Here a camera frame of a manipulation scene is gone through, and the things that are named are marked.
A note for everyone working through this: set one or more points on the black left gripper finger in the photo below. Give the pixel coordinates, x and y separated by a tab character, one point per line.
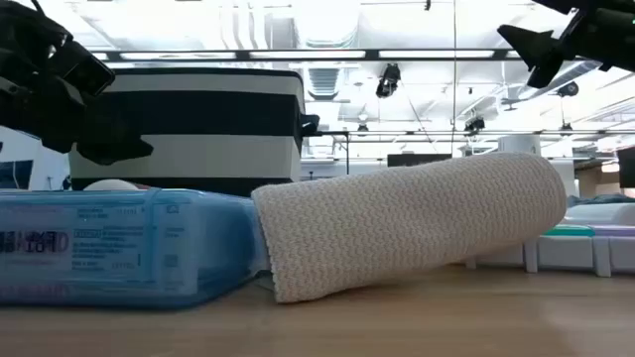
109	144
59	141

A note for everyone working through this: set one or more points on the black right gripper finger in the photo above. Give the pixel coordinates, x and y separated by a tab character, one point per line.
538	44
546	74

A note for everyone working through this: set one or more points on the navy white striped fabric basket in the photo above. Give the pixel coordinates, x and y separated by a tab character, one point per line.
198	149

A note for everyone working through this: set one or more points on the blue first aid kit box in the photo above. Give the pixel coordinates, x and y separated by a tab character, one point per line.
124	248

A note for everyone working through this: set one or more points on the multicolour weekly pill organizer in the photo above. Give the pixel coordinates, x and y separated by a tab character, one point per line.
565	250

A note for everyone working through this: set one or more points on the beige elastic bandage roll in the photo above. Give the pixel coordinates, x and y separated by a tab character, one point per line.
397	223

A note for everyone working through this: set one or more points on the dark blue screen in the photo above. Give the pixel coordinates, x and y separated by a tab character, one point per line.
15	174

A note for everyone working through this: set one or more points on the blue patterned cloth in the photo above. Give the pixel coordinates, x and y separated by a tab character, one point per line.
605	199

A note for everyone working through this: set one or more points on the dark background monitor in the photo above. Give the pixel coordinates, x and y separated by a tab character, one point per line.
417	159

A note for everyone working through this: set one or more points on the black overhead light bar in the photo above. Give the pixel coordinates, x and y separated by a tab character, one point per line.
243	54

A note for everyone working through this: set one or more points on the black ceiling camera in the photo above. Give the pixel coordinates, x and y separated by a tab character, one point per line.
474	124
568	89
388	82

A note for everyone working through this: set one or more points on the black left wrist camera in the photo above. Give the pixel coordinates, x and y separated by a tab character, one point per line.
84	69

